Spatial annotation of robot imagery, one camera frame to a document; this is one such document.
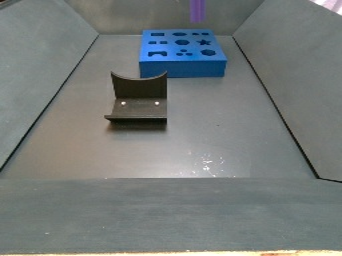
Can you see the purple star-profile bar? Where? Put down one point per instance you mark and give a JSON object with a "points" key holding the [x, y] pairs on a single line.
{"points": [[196, 10]]}

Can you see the black curved fixture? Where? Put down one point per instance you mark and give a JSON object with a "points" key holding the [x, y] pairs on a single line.
{"points": [[140, 98]]}

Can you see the blue shape-sorter block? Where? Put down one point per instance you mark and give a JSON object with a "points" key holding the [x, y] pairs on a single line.
{"points": [[184, 53]]}

